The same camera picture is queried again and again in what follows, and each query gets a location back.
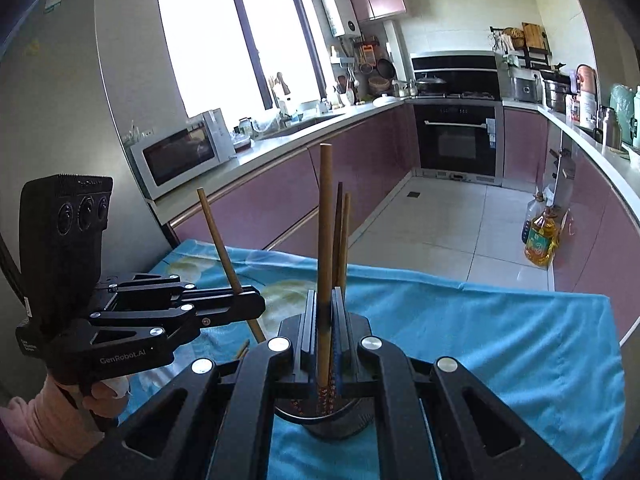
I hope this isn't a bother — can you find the white gas water heater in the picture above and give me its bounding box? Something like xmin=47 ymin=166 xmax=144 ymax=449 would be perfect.
xmin=321 ymin=0 xmax=362 ymax=39

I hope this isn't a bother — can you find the steel thermos flask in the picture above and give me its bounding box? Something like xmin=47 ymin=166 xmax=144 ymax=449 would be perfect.
xmin=602 ymin=106 xmax=624 ymax=149

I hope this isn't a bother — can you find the black wall rack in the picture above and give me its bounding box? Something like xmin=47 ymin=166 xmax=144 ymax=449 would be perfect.
xmin=490 ymin=22 xmax=554 ymax=69

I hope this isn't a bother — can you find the wooden chopstick red patterned end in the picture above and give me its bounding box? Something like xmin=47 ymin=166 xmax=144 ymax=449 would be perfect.
xmin=314 ymin=143 xmax=335 ymax=417

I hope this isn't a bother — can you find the kitchen window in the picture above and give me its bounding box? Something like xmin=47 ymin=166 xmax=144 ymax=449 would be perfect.
xmin=156 ymin=0 xmax=327 ymax=121

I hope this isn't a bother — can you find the mint green appliance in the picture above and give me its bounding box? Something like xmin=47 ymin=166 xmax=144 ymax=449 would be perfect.
xmin=610 ymin=84 xmax=637 ymax=122

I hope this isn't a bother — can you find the steel stock pot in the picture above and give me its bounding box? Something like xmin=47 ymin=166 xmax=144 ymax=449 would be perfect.
xmin=542 ymin=71 xmax=574 ymax=112

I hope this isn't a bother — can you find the person's left forearm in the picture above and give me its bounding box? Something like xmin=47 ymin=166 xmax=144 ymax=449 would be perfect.
xmin=0 ymin=375 xmax=108 ymax=466

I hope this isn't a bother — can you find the pink base cabinet run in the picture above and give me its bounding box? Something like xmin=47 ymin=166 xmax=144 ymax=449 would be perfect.
xmin=502 ymin=107 xmax=640 ymax=342
xmin=165 ymin=101 xmax=419 ymax=257

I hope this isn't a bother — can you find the yellow cooking oil bottle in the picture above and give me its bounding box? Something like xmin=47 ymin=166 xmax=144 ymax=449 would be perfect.
xmin=524 ymin=210 xmax=559 ymax=267

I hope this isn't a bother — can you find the white microwave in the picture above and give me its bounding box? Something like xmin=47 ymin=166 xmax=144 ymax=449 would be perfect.
xmin=129 ymin=109 xmax=237 ymax=202

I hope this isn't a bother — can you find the black utensil holder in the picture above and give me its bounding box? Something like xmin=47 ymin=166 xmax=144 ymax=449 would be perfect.
xmin=272 ymin=310 xmax=373 ymax=442

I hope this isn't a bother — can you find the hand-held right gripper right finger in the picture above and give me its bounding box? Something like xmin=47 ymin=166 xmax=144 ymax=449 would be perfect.
xmin=331 ymin=286 xmax=585 ymax=480

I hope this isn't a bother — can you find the black built-in oven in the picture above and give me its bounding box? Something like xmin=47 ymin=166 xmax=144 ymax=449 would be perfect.
xmin=414 ymin=100 xmax=504 ymax=179

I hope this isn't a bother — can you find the blue label oil bottle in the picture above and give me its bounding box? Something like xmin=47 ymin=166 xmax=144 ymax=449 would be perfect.
xmin=522 ymin=199 xmax=544 ymax=244

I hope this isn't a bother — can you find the white jar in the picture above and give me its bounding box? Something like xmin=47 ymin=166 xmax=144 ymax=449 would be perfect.
xmin=577 ymin=92 xmax=599 ymax=129

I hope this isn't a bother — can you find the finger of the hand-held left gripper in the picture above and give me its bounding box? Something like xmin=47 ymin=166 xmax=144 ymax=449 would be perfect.
xmin=88 ymin=286 xmax=267 ymax=350
xmin=97 ymin=272 xmax=236 ymax=307

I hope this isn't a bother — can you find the wooden cutting board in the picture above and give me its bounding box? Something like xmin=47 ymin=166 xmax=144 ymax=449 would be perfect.
xmin=522 ymin=22 xmax=546 ymax=51

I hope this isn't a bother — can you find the dark brown wooden chopstick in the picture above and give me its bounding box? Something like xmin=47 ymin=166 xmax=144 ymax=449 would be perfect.
xmin=332 ymin=182 xmax=345 ymax=292

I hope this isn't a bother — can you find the silver refrigerator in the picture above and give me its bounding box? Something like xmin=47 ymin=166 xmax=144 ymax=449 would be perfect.
xmin=0 ymin=0 xmax=178 ymax=401

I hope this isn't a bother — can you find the wok with lid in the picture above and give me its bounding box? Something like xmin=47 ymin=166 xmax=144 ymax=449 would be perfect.
xmin=415 ymin=73 xmax=449 ymax=95

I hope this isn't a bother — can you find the pink electric kettle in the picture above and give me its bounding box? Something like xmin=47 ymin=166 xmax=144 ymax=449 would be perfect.
xmin=575 ymin=64 xmax=599 ymax=96

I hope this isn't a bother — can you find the person's left hand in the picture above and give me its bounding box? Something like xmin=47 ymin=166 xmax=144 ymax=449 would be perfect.
xmin=50 ymin=377 xmax=132 ymax=433

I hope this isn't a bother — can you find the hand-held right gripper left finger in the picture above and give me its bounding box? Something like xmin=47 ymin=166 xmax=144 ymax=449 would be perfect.
xmin=62 ymin=287 xmax=322 ymax=480

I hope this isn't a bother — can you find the blue floral tablecloth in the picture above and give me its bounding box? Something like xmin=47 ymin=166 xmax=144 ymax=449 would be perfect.
xmin=117 ymin=239 xmax=628 ymax=480

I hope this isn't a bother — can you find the black range hood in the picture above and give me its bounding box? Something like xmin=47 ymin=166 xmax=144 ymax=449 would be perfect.
xmin=410 ymin=51 xmax=502 ymax=95

